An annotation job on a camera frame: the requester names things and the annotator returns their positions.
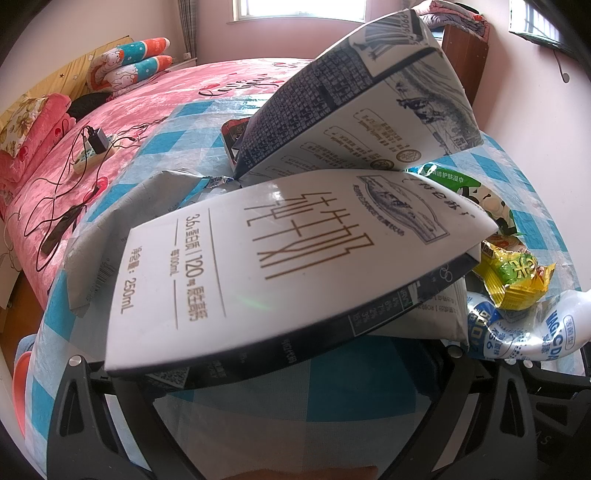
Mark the black television cable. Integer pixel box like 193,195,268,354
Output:
554,48,570,84

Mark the blue white checked tablecloth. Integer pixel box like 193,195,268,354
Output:
14,95,585,480

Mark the grey curtain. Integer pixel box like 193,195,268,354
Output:
178,0,200,61

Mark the brown wooden cabinet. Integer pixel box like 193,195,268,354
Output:
441,23,490,102

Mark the pink bed cover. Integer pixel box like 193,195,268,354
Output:
0,58,319,301

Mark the white bread packet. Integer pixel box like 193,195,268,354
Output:
466,288,591,363

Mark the folded pink blanket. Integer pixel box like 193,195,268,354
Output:
0,92,77,185

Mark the stack of folded blankets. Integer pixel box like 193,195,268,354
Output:
413,0,490,38

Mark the white power strip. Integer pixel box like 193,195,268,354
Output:
73,134,116,174

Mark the floral cushion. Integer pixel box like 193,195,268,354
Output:
0,97,47,155

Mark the dark power bank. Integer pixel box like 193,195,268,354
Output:
41,205,86,254

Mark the white milk carton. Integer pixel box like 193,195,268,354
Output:
104,168,499,393
233,8,483,185

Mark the black charger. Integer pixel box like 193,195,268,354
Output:
88,127,110,153

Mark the flattened grey carton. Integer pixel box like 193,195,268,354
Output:
65,170,243,320
369,281,471,349

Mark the yellow headboard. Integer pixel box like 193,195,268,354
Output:
0,37,134,116

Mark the window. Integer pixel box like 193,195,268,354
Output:
226,0,370,23

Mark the black wall television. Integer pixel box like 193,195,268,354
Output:
508,0,578,51

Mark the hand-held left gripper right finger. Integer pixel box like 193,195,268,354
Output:
383,346,548,480

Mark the blue orange slipper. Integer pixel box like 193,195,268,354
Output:
11,332,47,437

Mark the green wet wipes packet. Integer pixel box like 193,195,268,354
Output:
406,164,515,241

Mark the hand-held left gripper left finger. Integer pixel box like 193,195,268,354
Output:
46,353,218,480

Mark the yellow green snack wrapper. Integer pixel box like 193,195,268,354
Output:
471,233,558,311

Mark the black cloth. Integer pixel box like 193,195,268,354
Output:
67,92,114,121

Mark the red black packet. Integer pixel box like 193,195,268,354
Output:
219,117,252,169

